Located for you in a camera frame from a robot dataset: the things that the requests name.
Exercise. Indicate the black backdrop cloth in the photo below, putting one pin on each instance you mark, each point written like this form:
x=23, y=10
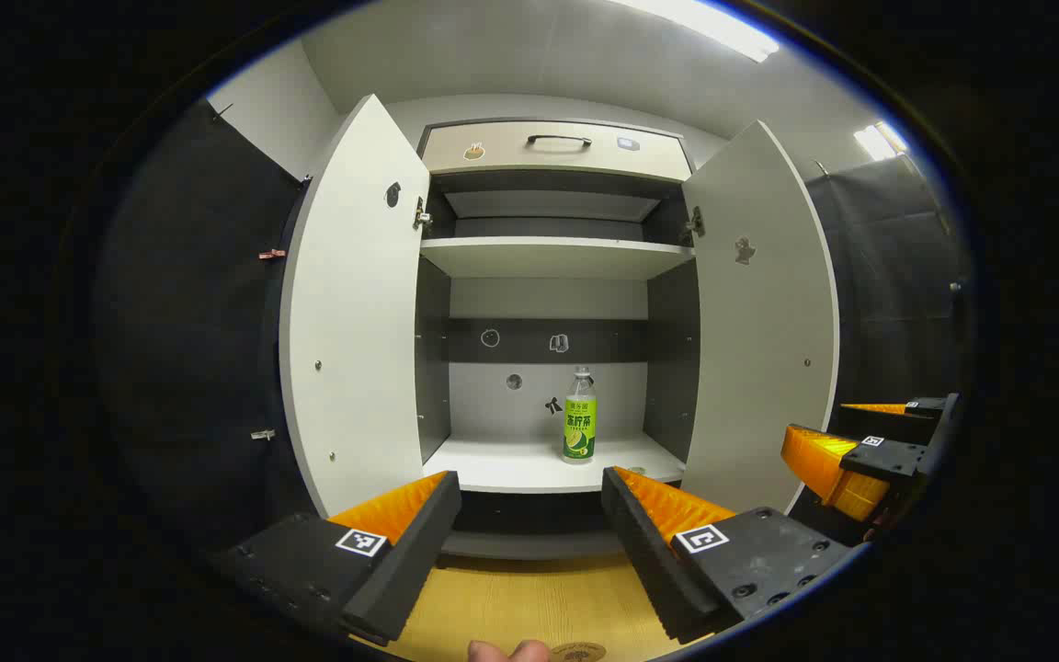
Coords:
x=199, y=349

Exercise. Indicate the metal door hinge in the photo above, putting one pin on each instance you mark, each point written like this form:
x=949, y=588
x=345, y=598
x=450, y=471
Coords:
x=695, y=222
x=421, y=217

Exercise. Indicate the white cabinet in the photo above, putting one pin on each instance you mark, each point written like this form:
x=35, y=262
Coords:
x=548, y=299

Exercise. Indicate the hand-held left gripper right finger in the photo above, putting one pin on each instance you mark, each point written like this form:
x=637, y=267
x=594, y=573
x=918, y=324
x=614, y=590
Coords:
x=654, y=561

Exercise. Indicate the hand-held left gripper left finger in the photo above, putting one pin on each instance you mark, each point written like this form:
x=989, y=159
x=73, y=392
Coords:
x=410, y=561

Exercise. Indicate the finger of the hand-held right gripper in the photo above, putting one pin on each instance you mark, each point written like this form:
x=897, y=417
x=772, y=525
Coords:
x=893, y=458
x=888, y=425

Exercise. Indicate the silver cloth clip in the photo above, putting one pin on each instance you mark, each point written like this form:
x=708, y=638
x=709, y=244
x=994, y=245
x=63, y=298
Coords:
x=262, y=434

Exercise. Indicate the white cabinet drawer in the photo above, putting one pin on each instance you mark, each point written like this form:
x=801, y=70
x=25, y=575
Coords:
x=585, y=164

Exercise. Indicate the copper cloth clip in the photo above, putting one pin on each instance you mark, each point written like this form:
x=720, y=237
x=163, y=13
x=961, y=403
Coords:
x=272, y=254

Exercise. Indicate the green label bottle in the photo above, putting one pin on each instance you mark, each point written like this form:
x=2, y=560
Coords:
x=579, y=428

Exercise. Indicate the white cabinet shelf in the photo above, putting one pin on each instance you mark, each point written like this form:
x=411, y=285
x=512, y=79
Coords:
x=552, y=253

